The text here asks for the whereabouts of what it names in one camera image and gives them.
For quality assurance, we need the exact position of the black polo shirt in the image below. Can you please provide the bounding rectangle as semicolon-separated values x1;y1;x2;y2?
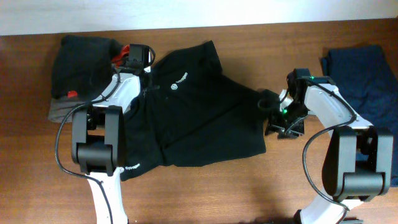
121;41;279;181

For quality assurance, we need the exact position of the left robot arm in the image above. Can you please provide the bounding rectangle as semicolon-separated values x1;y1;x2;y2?
72;44;155;223

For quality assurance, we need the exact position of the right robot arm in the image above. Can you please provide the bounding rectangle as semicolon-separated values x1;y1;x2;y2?
257;68;394;224

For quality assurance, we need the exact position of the folded red garment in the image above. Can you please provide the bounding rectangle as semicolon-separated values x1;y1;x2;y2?
65;45;128;101

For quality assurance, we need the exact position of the folded black garment on stack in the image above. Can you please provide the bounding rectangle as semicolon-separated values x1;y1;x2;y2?
51;35;123;101

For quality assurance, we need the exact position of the blue garment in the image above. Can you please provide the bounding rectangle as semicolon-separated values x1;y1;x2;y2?
322;45;397;187

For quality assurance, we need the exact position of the folded grey garment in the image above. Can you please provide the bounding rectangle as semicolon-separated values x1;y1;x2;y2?
47;96;88;123

